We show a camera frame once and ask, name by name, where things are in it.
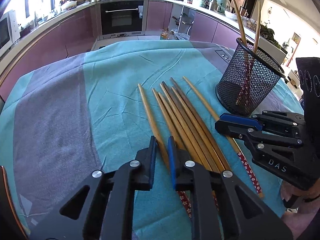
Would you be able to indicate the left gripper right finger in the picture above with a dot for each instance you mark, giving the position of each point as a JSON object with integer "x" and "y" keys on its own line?
{"x": 222, "y": 206}

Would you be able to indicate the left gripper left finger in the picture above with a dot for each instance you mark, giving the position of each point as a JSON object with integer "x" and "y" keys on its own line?
{"x": 101, "y": 207}

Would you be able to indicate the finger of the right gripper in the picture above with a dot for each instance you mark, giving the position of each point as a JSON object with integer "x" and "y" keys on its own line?
{"x": 234, "y": 131}
{"x": 240, "y": 120}

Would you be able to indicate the bamboo chopstick seven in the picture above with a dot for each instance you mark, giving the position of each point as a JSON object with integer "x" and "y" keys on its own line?
{"x": 202, "y": 124}

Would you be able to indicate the bamboo chopstick eight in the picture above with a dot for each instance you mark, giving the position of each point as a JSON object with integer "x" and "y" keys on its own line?
{"x": 232, "y": 141}

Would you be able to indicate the black mesh cup holder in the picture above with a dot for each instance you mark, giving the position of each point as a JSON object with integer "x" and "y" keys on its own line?
{"x": 248, "y": 79}

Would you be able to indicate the bamboo chopstick six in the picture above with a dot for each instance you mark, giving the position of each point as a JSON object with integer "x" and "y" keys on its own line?
{"x": 201, "y": 132}

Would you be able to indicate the bamboo chopstick three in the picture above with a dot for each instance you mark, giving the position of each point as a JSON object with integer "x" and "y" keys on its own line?
{"x": 174, "y": 120}

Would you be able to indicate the bamboo chopstick nine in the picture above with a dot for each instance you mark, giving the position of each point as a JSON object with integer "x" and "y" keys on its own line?
{"x": 241, "y": 27}

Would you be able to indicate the bamboo chopstick five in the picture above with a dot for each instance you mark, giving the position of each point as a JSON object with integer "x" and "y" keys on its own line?
{"x": 193, "y": 130}

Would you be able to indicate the bamboo chopstick four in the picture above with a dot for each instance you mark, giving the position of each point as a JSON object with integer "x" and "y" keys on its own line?
{"x": 186, "y": 134}

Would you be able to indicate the bamboo chopstick ten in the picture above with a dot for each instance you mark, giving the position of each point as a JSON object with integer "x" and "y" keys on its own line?
{"x": 257, "y": 32}

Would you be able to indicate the bamboo chopstick one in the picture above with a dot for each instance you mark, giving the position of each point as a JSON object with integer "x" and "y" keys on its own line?
{"x": 154, "y": 127}

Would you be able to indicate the pink sleeve right forearm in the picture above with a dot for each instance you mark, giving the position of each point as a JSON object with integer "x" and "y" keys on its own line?
{"x": 298, "y": 222}

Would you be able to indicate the right hand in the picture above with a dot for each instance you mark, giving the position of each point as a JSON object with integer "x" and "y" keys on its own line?
{"x": 308, "y": 200}

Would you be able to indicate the green leafy vegetables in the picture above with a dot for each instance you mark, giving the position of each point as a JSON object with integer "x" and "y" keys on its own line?
{"x": 268, "y": 34}

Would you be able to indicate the teal purple tablecloth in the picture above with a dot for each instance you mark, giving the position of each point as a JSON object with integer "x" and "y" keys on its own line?
{"x": 69, "y": 118}

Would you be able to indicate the cooking oil bottle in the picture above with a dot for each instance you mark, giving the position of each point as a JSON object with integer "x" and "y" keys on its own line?
{"x": 168, "y": 35}

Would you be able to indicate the black built-in oven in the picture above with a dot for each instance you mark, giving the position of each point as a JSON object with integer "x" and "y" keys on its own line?
{"x": 121, "y": 17}

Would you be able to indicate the white microwave oven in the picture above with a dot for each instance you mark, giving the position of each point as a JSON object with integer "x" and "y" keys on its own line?
{"x": 9, "y": 31}

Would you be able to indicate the black camera box right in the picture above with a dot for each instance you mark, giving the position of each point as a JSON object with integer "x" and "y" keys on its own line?
{"x": 308, "y": 70}

